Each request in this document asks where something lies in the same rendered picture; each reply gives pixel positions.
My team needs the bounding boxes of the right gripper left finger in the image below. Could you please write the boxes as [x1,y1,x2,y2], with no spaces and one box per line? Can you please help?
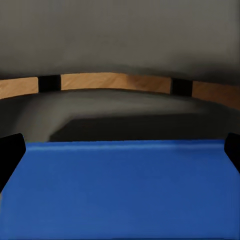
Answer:
[0,133,26,193]

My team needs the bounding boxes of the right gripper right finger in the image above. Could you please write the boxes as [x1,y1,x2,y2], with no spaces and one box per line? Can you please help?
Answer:
[224,132,240,172]

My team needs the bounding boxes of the swivel chair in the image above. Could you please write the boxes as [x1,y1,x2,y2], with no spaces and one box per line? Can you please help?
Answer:
[0,0,240,206]

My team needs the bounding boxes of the folder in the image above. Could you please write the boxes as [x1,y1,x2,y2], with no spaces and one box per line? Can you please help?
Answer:
[0,139,240,240]

